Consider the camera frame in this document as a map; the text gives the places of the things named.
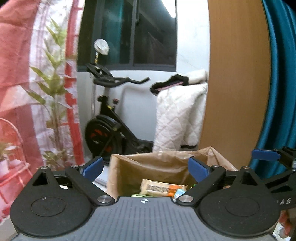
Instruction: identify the person's right hand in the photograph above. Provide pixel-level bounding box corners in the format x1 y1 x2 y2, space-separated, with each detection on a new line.
278 210 293 238

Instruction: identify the teal blue curtain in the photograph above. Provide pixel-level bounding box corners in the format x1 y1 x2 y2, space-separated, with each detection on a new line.
248 0 296 171

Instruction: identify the brown cardboard box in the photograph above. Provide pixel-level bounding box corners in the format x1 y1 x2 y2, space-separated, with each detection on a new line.
107 147 238 199

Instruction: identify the black exercise bike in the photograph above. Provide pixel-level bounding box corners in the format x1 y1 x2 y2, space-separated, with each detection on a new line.
85 39 153 166

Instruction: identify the wooden wardrobe panel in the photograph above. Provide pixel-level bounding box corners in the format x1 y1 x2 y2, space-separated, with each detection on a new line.
200 1 271 168

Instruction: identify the beige orange snack bar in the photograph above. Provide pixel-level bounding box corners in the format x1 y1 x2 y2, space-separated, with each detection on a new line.
139 179 187 197

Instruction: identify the red plant print curtain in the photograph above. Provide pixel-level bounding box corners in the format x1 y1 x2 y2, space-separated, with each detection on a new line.
1 1 85 220

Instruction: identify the white quilted blanket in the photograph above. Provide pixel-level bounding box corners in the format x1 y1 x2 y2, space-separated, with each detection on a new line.
150 69 208 152

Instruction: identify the dark window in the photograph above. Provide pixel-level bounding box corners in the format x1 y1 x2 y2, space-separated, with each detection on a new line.
77 0 178 72

